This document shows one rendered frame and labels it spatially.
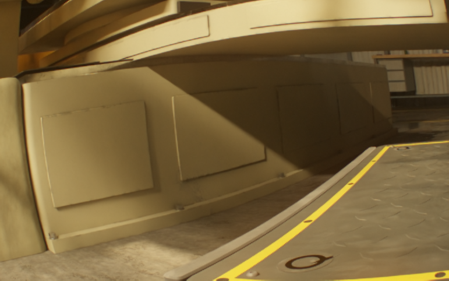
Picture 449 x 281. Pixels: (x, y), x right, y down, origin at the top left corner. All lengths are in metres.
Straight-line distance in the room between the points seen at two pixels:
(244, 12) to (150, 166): 0.66
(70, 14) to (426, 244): 1.73
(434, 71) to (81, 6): 6.98
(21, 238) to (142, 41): 0.88
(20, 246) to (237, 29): 1.00
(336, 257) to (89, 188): 1.28
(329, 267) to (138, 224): 1.36
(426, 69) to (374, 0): 6.98
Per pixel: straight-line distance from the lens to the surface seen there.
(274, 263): 0.35
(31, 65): 4.05
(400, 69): 7.36
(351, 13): 1.19
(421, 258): 0.31
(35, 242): 1.46
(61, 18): 1.96
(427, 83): 8.11
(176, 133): 1.82
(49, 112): 1.47
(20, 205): 1.42
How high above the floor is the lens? 0.45
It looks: 4 degrees down
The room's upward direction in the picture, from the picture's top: 6 degrees counter-clockwise
